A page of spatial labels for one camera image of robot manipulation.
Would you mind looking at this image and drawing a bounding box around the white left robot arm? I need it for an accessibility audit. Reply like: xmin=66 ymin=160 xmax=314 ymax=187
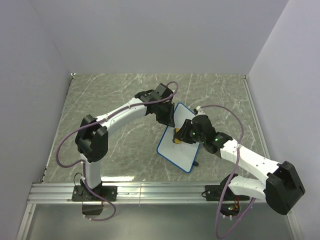
xmin=75 ymin=90 xmax=175 ymax=201

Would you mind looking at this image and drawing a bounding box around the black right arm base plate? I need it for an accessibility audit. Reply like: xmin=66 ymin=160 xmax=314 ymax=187
xmin=201 ymin=185 xmax=250 ymax=202

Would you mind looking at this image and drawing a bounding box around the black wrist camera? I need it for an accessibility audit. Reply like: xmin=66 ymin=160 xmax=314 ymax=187
xmin=191 ymin=114 xmax=217 ymax=140
xmin=153 ymin=83 xmax=173 ymax=101

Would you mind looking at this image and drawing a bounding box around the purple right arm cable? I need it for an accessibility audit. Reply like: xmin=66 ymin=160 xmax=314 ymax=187
xmin=197 ymin=104 xmax=256 ymax=240

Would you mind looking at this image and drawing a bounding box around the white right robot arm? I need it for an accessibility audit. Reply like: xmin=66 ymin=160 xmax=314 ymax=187
xmin=172 ymin=115 xmax=306 ymax=215

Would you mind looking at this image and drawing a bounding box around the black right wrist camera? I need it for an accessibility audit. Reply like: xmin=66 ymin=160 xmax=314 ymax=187
xmin=191 ymin=114 xmax=217 ymax=140

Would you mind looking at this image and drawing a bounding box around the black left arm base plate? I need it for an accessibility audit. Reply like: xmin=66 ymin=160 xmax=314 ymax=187
xmin=71 ymin=185 xmax=118 ymax=202

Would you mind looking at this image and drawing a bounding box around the yellow whiteboard eraser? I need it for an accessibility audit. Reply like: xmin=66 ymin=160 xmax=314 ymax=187
xmin=172 ymin=135 xmax=181 ymax=144

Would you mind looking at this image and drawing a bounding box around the aluminium front rail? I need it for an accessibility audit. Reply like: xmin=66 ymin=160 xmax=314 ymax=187
xmin=17 ymin=182 xmax=302 ymax=240

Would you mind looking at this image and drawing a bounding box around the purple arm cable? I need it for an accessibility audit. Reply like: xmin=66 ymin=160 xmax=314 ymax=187
xmin=56 ymin=81 xmax=179 ymax=222
xmin=197 ymin=104 xmax=256 ymax=240

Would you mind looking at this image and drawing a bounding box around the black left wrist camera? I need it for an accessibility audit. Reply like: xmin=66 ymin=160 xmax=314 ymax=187
xmin=153 ymin=83 xmax=173 ymax=101

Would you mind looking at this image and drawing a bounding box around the blue-framed whiteboard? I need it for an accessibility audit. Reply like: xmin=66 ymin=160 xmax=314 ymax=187
xmin=156 ymin=102 xmax=200 ymax=173

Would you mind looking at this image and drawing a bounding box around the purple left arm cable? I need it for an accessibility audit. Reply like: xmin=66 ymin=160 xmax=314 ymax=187
xmin=56 ymin=81 xmax=179 ymax=222

